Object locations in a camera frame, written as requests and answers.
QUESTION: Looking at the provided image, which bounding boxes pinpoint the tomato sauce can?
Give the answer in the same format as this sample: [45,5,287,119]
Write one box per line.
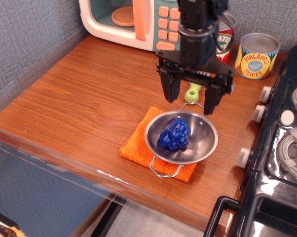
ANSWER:
[216,12,236,64]

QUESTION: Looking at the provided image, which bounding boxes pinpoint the clear acrylic barrier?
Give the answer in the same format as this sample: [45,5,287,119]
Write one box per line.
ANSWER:
[0,141,203,237]

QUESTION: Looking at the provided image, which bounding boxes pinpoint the toy microwave oven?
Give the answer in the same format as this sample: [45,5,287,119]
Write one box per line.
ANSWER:
[79,0,181,52]

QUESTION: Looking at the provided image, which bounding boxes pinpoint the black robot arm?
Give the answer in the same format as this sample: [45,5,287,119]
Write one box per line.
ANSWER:
[156,0,236,115]

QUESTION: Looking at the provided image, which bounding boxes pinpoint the pineapple slices can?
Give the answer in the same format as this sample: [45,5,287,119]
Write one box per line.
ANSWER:
[235,33,280,80]

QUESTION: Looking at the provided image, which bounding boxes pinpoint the steel two-handled bowl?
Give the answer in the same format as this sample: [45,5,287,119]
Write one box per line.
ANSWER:
[145,102,219,178]

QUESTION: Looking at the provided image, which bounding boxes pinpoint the orange black object corner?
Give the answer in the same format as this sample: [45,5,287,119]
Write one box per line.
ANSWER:
[0,214,26,237]

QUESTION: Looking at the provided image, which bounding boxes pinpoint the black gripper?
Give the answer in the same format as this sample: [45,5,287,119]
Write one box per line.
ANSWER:
[156,24,236,115]

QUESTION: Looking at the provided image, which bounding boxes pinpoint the black toy stove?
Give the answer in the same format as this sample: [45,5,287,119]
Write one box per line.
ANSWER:
[204,45,297,237]

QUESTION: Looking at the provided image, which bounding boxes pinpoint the orange microfibre cloth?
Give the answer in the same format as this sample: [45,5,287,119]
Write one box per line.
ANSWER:
[118,106,198,183]

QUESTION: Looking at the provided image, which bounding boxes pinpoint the green handled toy spatula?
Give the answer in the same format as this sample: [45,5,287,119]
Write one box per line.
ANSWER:
[184,82,202,103]

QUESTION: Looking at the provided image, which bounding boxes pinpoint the blue toy blueberries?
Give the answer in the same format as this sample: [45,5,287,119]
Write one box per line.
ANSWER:
[159,118,191,150]

